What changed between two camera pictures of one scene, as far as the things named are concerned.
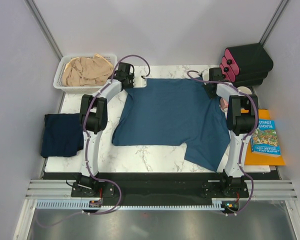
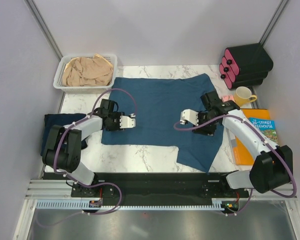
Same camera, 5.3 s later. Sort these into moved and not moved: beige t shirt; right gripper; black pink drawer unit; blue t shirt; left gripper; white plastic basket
Moved: left gripper; right gripper
Not moved: beige t shirt; black pink drawer unit; blue t shirt; white plastic basket
